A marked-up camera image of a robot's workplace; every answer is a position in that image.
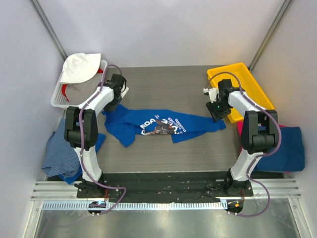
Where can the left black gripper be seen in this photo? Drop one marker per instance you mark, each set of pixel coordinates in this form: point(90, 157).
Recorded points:
point(112, 106)

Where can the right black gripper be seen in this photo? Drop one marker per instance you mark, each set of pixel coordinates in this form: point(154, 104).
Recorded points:
point(219, 113)

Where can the blue printed t shirt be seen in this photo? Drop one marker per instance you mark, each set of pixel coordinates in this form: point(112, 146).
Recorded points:
point(124, 124)

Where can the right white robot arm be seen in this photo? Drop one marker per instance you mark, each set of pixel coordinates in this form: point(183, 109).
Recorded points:
point(260, 136)

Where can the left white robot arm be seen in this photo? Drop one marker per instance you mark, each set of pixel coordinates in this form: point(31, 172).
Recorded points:
point(81, 131)

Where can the pink t shirt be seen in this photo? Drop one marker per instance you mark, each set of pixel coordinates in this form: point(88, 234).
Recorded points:
point(240, 126)

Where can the grey cloth in basket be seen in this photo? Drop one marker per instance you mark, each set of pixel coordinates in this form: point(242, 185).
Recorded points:
point(79, 91)

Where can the white cloth in basket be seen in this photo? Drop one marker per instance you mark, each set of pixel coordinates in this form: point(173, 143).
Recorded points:
point(80, 67)

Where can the red cloth in basket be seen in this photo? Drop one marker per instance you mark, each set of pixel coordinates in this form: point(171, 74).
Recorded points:
point(65, 91)

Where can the blue cloth under checkered shirt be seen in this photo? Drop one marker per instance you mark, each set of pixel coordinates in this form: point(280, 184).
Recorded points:
point(70, 180)

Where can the white plastic basket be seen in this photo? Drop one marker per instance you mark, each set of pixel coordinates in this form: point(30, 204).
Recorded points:
point(66, 95)

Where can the folded navy t shirt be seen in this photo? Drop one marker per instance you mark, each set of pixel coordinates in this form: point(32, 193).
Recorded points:
point(290, 157)

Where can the blue checkered shirt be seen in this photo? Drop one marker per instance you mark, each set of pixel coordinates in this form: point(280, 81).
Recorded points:
point(60, 158)

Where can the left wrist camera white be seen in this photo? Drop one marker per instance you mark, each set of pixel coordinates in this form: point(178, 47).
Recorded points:
point(124, 92)

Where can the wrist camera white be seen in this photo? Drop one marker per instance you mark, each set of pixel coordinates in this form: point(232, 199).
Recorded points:
point(212, 93)
point(124, 92)

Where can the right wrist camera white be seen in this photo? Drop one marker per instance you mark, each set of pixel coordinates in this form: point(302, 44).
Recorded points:
point(212, 93)

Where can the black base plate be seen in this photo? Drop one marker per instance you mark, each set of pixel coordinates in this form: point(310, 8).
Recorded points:
point(166, 191)

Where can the right corner metal post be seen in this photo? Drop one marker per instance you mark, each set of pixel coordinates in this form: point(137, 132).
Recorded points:
point(284, 8)

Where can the corner metal post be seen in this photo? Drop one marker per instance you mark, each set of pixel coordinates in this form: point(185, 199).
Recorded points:
point(48, 27)
point(284, 8)

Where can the left corner metal post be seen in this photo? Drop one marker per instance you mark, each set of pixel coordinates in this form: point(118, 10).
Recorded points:
point(48, 27)

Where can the aluminium rail frame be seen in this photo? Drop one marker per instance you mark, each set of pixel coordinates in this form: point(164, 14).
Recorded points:
point(278, 214)

